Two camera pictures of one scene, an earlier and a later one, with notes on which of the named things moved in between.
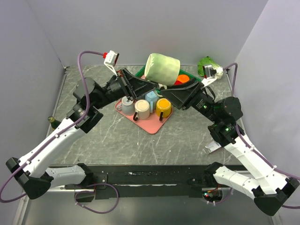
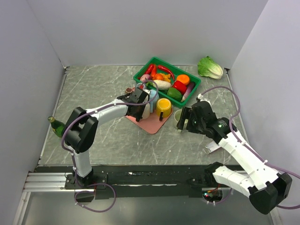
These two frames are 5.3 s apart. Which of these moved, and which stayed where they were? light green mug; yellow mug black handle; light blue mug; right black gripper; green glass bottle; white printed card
Moved: light green mug; right black gripper
Stayed: white printed card; light blue mug; yellow mug black handle; green glass bottle
